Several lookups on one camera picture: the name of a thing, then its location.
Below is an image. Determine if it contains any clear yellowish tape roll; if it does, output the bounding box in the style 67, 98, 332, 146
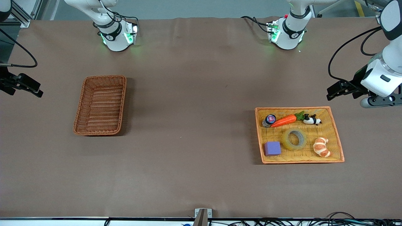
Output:
281, 127, 307, 151

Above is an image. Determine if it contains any brown wicker basket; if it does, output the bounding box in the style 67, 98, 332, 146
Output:
73, 75, 127, 136

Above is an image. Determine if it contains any orange wicker tray basket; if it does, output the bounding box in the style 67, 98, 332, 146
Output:
255, 106, 345, 164

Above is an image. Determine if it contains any black white panda toy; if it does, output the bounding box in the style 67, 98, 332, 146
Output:
303, 114, 322, 126

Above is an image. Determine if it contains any toy croissant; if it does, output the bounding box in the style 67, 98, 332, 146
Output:
313, 137, 331, 158

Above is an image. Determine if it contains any orange toy carrot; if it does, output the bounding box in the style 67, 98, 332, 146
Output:
270, 111, 306, 128

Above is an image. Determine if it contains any small round tin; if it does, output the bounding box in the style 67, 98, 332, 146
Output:
262, 115, 277, 128

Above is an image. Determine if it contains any purple foam block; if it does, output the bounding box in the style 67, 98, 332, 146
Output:
264, 141, 282, 157

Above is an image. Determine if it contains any brown table cover sheet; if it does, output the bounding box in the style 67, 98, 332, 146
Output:
0, 16, 402, 219

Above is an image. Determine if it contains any long black left arm cable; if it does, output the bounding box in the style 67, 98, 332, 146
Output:
328, 26, 383, 87

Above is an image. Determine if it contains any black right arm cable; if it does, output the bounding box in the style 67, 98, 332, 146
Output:
0, 28, 38, 68

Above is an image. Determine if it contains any short black left arm cable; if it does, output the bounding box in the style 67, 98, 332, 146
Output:
360, 29, 382, 57

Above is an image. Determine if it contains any aluminium profile frame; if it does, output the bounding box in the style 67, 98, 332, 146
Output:
9, 0, 43, 28

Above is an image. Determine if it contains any black left base cable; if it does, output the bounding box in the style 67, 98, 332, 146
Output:
241, 16, 271, 34

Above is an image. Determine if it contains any black base cable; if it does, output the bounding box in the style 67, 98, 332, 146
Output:
241, 16, 271, 34
94, 0, 139, 32

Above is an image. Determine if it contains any black right base cable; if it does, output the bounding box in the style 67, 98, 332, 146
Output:
94, 0, 139, 32

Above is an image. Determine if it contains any white table edge rail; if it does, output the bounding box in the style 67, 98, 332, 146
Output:
0, 217, 402, 226

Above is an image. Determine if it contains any black floor cable bundle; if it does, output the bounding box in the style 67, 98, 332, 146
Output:
207, 212, 402, 226

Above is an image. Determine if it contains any metal bracket with post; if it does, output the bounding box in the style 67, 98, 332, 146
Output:
193, 208, 212, 226

